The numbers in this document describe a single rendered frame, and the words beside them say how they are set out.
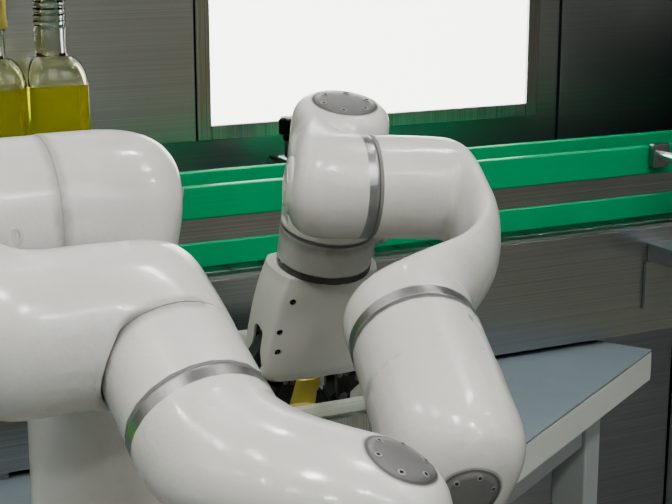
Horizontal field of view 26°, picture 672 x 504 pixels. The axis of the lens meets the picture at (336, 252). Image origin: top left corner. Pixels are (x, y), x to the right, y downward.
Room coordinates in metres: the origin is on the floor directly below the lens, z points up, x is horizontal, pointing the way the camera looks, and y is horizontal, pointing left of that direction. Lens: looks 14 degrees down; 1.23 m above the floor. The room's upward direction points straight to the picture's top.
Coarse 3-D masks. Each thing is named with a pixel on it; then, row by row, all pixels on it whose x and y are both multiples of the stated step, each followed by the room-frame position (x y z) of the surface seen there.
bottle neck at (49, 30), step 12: (36, 0) 1.33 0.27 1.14; (48, 0) 1.33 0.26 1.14; (60, 0) 1.33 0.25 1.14; (36, 12) 1.33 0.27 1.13; (48, 12) 1.33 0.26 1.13; (60, 12) 1.33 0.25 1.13; (36, 24) 1.33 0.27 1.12; (48, 24) 1.33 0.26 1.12; (60, 24) 1.33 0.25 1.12; (36, 36) 1.33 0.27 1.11; (48, 36) 1.33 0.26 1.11; (60, 36) 1.33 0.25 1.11; (36, 48) 1.33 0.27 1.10; (48, 48) 1.33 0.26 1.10; (60, 48) 1.33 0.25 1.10
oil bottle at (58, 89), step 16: (32, 64) 1.32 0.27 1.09; (48, 64) 1.32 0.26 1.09; (64, 64) 1.32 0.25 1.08; (80, 64) 1.33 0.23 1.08; (32, 80) 1.31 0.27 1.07; (48, 80) 1.31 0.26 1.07; (64, 80) 1.32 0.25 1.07; (80, 80) 1.32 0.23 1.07; (32, 96) 1.31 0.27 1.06; (48, 96) 1.31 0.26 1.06; (64, 96) 1.32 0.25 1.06; (80, 96) 1.32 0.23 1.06; (32, 112) 1.31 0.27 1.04; (48, 112) 1.31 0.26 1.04; (64, 112) 1.32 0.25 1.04; (80, 112) 1.32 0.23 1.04; (32, 128) 1.31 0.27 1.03; (48, 128) 1.31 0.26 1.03; (64, 128) 1.32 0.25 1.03; (80, 128) 1.32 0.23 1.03
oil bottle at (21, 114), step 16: (0, 64) 1.29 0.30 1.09; (16, 64) 1.31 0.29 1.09; (0, 80) 1.29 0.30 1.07; (16, 80) 1.29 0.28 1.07; (0, 96) 1.29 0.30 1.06; (16, 96) 1.29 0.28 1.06; (0, 112) 1.29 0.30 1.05; (16, 112) 1.29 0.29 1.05; (0, 128) 1.29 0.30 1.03; (16, 128) 1.29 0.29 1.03
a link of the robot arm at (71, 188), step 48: (0, 144) 0.87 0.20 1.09; (48, 144) 0.87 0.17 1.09; (96, 144) 0.88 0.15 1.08; (144, 144) 0.90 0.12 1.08; (0, 192) 0.84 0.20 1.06; (48, 192) 0.85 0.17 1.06; (96, 192) 0.86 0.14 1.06; (144, 192) 0.87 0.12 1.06; (0, 240) 0.83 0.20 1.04; (48, 240) 0.84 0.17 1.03; (96, 240) 0.86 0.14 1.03
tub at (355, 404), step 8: (320, 376) 1.31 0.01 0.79; (320, 384) 1.31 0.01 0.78; (352, 392) 1.26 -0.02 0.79; (360, 392) 1.25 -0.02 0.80; (336, 400) 1.10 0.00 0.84; (344, 400) 1.10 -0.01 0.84; (352, 400) 1.10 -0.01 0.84; (360, 400) 1.10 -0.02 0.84; (296, 408) 1.08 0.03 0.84; (304, 408) 1.08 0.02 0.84; (312, 408) 1.08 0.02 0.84; (320, 408) 1.09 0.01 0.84; (328, 408) 1.09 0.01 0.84; (336, 408) 1.09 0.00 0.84; (344, 408) 1.10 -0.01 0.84; (352, 408) 1.10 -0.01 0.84; (360, 408) 1.10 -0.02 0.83; (320, 416) 1.09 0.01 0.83; (328, 416) 1.10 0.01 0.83; (336, 416) 1.10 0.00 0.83
